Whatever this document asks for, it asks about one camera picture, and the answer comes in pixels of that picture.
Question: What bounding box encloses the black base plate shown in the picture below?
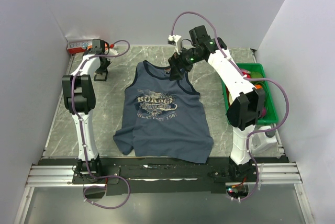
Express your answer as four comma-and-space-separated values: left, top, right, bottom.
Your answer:
38, 157, 289, 196

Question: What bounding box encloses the green plastic bin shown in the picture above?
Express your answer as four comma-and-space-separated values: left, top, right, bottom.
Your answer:
221, 63, 278, 125

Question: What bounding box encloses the aluminium frame rail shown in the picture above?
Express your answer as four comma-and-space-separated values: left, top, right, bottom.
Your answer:
25, 163, 303, 187

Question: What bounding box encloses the red white cardboard box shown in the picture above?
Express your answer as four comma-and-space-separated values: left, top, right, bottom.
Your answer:
66, 39, 93, 54

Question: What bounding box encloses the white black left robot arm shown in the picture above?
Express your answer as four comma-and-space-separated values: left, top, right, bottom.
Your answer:
62, 39, 108, 183

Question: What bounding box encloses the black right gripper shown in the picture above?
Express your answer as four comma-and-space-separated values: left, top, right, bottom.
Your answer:
167, 44, 203, 82

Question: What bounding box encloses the black rectangular frame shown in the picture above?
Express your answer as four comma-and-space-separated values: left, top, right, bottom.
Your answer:
94, 72, 108, 82

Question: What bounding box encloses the blue sleeveless shirt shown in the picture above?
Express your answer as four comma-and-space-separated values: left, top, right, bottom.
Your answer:
113, 60, 214, 164

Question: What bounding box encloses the green toy pepper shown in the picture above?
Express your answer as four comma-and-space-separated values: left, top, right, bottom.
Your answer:
250, 72, 264, 79

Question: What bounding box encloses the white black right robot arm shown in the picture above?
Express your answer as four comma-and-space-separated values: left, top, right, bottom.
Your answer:
167, 26, 265, 182

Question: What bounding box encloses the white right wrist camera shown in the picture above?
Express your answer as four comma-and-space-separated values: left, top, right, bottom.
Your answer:
167, 35, 183, 54

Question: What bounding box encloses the white bottle grey cap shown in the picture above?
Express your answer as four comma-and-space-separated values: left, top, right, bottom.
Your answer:
251, 126, 277, 154

